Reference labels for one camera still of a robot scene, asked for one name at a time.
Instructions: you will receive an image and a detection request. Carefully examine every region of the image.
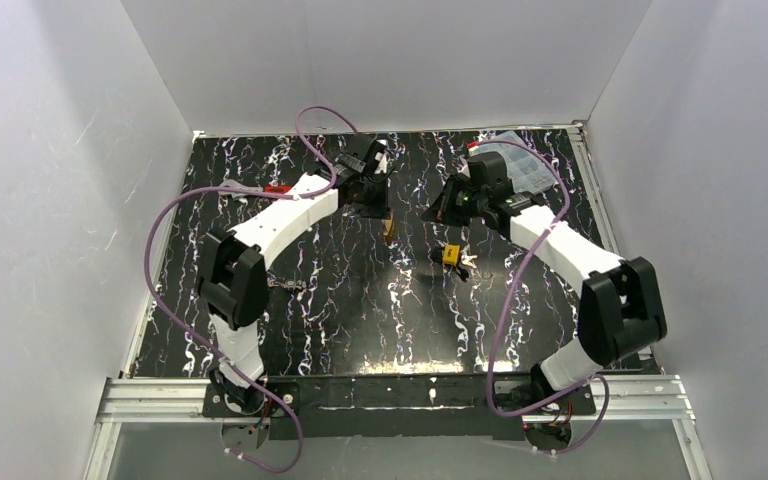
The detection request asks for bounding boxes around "yellow padlock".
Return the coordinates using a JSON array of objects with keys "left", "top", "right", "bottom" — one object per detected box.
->
[{"left": 429, "top": 243, "right": 470, "bottom": 282}]

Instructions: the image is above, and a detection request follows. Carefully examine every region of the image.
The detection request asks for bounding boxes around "large brass padlock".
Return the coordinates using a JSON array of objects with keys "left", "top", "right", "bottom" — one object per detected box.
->
[{"left": 383, "top": 211, "right": 395, "bottom": 245}]

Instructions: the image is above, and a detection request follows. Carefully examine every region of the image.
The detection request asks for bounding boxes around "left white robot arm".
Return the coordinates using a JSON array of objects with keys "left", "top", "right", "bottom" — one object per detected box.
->
[{"left": 197, "top": 134, "right": 391, "bottom": 394}]

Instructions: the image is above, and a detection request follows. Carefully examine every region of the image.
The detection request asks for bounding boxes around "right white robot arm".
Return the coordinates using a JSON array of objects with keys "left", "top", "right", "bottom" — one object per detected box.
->
[{"left": 422, "top": 151, "right": 668, "bottom": 404}]

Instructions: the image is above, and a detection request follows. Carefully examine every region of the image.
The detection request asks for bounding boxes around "clear plastic screw box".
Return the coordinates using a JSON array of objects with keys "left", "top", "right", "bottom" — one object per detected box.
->
[{"left": 468, "top": 131, "right": 557, "bottom": 194}]

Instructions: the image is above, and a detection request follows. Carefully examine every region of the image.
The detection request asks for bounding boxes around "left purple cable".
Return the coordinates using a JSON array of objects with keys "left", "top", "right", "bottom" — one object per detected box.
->
[{"left": 142, "top": 105, "right": 360, "bottom": 474}]

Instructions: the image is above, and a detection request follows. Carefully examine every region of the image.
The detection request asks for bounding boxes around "purple cable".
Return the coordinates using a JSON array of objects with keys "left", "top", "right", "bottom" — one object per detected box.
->
[
  {"left": 142, "top": 105, "right": 360, "bottom": 474},
  {"left": 470, "top": 139, "right": 612, "bottom": 456}
]

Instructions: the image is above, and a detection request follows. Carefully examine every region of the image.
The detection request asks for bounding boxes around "red handled adjustable wrench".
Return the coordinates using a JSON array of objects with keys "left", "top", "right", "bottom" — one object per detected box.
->
[{"left": 219, "top": 179, "right": 292, "bottom": 197}]

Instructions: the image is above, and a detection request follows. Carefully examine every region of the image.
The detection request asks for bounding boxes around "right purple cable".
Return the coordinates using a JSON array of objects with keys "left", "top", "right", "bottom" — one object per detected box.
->
[{"left": 470, "top": 139, "right": 612, "bottom": 456}]

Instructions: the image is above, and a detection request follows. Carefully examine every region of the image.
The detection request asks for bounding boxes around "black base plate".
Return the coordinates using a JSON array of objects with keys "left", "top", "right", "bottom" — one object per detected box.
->
[{"left": 201, "top": 370, "right": 597, "bottom": 440}]

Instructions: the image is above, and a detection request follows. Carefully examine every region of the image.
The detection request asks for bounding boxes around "aluminium frame rail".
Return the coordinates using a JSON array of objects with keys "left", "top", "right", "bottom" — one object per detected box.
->
[{"left": 83, "top": 378, "right": 208, "bottom": 479}]

